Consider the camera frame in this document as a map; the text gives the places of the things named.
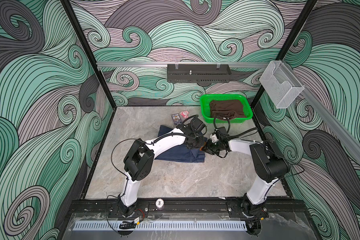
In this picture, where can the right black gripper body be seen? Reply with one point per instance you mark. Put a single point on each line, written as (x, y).
(213, 148)

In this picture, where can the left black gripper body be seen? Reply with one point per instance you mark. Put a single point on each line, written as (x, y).
(197, 142)

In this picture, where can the dark blue denim jeans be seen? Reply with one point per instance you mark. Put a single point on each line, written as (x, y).
(183, 154)

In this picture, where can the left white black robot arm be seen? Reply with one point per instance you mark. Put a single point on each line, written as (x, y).
(139, 159)

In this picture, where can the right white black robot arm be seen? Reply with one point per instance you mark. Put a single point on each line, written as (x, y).
(269, 164)

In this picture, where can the brown folded trousers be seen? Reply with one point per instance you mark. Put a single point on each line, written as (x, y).
(229, 109)

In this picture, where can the blue playing card box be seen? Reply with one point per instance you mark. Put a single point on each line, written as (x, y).
(176, 119)

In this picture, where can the pink plush toy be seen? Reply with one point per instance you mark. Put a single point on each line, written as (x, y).
(184, 114)

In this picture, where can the green plastic basket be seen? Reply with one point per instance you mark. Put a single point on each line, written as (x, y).
(205, 107)

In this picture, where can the round silver knob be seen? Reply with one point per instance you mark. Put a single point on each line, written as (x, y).
(159, 203)

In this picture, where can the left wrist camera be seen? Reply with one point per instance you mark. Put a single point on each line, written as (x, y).
(197, 125)

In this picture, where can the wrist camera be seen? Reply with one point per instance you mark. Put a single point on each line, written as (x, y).
(197, 125)
(218, 134)

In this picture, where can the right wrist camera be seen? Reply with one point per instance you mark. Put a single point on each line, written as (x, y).
(218, 134)

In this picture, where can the black perforated wall shelf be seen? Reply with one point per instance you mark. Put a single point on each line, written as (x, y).
(199, 74)

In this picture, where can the clear plastic wall bin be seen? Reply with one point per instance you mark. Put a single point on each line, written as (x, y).
(281, 84)

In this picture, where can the aluminium back wall rail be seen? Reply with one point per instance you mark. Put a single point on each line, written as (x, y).
(142, 64)

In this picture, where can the aluminium wall rail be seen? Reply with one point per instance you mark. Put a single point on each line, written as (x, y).
(335, 95)
(142, 64)

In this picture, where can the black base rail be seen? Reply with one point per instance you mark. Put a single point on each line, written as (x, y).
(146, 207)

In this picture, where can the aluminium right wall rail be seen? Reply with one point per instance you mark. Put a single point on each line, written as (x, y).
(335, 95)

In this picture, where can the white slotted cable duct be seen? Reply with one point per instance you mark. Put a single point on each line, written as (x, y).
(236, 226)

